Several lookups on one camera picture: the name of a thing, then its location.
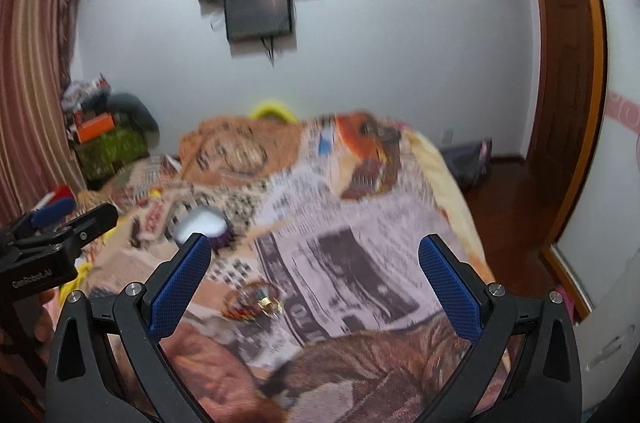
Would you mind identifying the dark green plush pillow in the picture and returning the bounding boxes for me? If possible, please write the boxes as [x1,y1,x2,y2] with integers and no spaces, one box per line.
[106,93,160,147]

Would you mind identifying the striped red curtain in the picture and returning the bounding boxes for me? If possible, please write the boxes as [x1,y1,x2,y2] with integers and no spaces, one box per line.
[1,0,85,224]

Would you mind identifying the red and white box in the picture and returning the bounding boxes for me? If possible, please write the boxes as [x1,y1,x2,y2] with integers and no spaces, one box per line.
[32,185,75,211]

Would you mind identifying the orange box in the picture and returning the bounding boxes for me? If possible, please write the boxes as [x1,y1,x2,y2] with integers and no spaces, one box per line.
[77,113,115,144]

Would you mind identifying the small dark wall monitor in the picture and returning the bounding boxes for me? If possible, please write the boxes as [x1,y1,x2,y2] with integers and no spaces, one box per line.
[224,0,294,43]

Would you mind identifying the printed patchwork bed blanket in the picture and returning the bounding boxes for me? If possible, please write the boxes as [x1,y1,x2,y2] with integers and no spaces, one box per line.
[82,111,492,422]

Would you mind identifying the left hand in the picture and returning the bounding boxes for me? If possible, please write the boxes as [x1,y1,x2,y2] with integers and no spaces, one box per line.
[34,289,56,344]

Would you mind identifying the yellow ring cushion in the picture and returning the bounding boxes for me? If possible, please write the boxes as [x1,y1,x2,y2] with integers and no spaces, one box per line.
[248,99,298,124]

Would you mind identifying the purple heart jewelry box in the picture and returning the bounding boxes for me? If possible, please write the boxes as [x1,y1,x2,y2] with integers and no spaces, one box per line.
[172,206,234,252]

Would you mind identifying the white sliding wardrobe door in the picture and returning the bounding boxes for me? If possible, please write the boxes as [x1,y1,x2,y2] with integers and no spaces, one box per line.
[556,0,639,306]

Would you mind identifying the dark bag on floor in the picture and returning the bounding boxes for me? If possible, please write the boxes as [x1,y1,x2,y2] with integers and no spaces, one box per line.
[442,138,492,190]

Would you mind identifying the brown wooden door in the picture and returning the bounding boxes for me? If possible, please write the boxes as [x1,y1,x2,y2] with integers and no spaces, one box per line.
[527,0,606,245]

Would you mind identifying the black cables under monitor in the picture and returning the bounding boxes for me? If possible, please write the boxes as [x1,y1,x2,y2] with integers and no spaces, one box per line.
[259,33,281,68]

